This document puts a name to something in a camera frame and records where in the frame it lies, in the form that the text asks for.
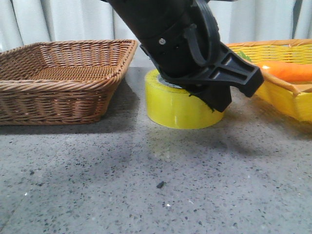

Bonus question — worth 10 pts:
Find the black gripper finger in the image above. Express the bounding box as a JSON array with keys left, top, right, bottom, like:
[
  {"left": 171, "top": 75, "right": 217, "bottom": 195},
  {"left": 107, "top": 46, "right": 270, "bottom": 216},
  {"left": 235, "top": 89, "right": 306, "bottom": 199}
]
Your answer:
[{"left": 187, "top": 85, "right": 232, "bottom": 113}]

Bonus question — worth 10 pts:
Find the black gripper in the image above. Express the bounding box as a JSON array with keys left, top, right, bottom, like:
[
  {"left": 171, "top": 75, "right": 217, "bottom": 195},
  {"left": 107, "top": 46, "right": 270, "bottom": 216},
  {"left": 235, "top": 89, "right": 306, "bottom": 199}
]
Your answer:
[{"left": 108, "top": 0, "right": 264, "bottom": 98}]

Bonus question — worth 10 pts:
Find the yellow tape roll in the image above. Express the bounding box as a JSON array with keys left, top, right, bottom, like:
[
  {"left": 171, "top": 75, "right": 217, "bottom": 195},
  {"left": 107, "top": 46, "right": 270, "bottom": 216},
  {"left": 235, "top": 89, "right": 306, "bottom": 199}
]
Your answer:
[{"left": 145, "top": 69, "right": 224, "bottom": 129}]

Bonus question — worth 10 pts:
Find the orange toy carrot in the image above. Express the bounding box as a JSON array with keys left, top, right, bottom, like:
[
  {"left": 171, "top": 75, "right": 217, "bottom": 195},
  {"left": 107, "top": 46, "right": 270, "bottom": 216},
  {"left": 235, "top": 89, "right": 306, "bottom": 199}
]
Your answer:
[{"left": 256, "top": 60, "right": 312, "bottom": 83}]

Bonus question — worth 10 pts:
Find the yellow wicker basket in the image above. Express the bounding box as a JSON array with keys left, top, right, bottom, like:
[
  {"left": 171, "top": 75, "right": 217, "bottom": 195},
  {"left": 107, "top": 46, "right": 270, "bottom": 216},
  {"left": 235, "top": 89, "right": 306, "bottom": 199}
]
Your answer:
[{"left": 228, "top": 39, "right": 312, "bottom": 122}]

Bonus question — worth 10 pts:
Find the small black debris piece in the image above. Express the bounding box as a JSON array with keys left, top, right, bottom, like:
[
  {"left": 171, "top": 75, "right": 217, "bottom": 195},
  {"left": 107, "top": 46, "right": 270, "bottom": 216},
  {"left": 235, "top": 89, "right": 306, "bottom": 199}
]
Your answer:
[{"left": 156, "top": 181, "right": 165, "bottom": 189}]

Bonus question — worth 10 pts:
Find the brown wicker basket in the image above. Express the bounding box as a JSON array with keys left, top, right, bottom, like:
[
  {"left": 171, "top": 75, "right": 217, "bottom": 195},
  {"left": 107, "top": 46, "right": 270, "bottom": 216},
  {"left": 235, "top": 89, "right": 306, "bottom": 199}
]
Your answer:
[{"left": 0, "top": 39, "right": 137, "bottom": 125}]

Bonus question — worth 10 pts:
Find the white curtain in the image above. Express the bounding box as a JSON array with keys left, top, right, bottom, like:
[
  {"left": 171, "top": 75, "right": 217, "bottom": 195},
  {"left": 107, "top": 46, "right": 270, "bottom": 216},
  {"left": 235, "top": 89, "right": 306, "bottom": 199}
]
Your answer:
[{"left": 0, "top": 0, "right": 312, "bottom": 51}]

